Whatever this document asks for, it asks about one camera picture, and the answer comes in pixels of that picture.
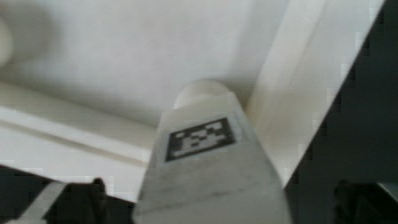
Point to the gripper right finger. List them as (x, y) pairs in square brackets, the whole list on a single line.
[(367, 203)]

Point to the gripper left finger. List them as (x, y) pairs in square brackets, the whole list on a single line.
[(76, 203)]

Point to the white table leg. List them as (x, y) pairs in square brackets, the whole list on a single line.
[(213, 184)]

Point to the white square table top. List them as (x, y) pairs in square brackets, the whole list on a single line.
[(101, 57)]

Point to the white obstacle fence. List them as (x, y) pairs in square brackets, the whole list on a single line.
[(317, 46)]

